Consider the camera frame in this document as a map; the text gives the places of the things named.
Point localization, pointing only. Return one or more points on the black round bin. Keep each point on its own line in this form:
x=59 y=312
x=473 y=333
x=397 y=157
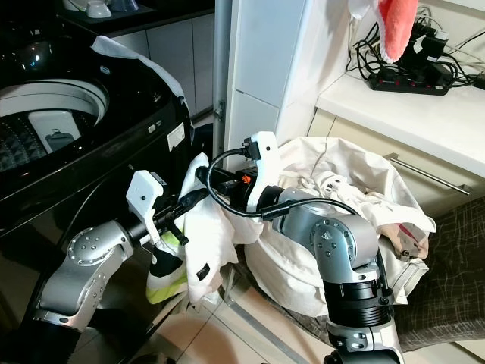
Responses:
x=204 y=138

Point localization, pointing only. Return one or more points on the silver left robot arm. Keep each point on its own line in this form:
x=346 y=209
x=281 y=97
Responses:
x=85 y=254

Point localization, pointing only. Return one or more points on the white background cupboard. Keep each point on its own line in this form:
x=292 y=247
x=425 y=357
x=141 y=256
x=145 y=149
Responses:
x=167 y=45

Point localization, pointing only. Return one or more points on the white cloth on washer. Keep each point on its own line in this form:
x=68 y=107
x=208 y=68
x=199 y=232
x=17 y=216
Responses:
x=132 y=61

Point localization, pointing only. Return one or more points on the pink orange towel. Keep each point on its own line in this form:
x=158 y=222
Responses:
x=398 y=30

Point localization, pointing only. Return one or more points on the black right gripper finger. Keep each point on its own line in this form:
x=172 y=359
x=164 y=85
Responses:
x=211 y=179

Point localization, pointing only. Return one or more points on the white counter cabinet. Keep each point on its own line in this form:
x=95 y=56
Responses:
x=409 y=129

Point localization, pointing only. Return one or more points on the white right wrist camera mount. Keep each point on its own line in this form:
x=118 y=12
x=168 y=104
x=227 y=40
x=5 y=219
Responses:
x=265 y=148

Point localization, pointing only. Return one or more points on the black power adapter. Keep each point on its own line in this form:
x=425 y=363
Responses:
x=433 y=42

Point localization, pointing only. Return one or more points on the black top-load washing machine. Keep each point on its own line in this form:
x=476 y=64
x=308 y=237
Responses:
x=49 y=205

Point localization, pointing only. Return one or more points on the black white yellow sock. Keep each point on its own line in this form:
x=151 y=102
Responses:
x=167 y=284

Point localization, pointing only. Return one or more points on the silver metal pole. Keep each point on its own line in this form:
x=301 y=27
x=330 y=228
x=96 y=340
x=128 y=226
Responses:
x=221 y=68

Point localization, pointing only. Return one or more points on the tall white cabinet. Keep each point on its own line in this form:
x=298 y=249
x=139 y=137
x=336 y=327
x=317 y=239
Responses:
x=273 y=61

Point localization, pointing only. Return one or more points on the grey washer drum filter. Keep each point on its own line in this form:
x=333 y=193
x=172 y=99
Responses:
x=59 y=142

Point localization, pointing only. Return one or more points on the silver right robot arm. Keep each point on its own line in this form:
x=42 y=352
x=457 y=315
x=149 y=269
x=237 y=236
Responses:
x=337 y=239

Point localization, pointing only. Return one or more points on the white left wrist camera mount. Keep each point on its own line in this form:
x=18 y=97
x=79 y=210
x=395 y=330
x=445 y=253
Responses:
x=144 y=191

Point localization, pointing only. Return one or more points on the white fabric laundry basket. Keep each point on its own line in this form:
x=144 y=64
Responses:
x=280 y=273

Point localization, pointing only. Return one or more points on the white clothes in basket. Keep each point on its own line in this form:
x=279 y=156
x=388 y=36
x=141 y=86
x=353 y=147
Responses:
x=330 y=182

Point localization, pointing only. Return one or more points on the white garment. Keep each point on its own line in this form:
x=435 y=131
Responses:
x=201 y=246

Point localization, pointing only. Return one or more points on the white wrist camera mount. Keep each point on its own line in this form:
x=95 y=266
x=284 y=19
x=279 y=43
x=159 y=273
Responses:
x=144 y=191
x=265 y=148

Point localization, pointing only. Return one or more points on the white cup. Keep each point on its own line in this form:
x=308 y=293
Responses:
x=98 y=9

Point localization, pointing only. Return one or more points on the black power strip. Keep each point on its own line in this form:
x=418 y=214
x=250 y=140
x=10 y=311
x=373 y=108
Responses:
x=409 y=82

